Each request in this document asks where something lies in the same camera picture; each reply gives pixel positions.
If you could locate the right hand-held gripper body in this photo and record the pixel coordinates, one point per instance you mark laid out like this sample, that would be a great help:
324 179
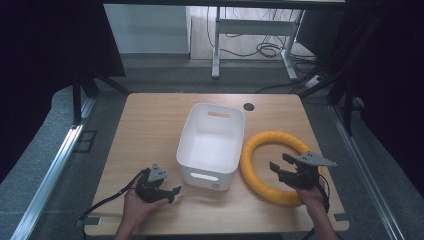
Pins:
301 178

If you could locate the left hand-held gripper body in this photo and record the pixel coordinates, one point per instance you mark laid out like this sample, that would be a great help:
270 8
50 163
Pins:
150 191

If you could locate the white plastic storage bin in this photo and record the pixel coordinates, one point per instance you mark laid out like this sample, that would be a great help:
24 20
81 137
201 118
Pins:
208 150

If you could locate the person's left hand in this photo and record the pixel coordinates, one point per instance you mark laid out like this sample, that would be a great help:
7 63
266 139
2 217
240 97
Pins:
135 210

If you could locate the person's right hand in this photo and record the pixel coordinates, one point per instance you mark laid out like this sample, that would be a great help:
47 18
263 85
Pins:
313 200

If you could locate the grey tape strip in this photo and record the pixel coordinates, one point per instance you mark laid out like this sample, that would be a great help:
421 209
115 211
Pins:
88 221
341 217

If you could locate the black round table grommet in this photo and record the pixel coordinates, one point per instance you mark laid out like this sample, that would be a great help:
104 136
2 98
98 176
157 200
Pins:
248 107

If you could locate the black metal stand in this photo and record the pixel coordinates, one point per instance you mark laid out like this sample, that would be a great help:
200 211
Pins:
348 110
77 100

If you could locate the white power strip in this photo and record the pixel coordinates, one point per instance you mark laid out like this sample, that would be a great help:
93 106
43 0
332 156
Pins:
314 81

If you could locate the black curtain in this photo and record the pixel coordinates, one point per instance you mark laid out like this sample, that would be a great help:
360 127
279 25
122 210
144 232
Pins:
393 83
40 66

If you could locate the aluminium floor rail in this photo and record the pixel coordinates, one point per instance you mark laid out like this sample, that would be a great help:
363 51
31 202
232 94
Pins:
50 181
363 173

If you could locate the white metal desk frame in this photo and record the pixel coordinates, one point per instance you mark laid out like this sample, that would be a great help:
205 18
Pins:
253 27

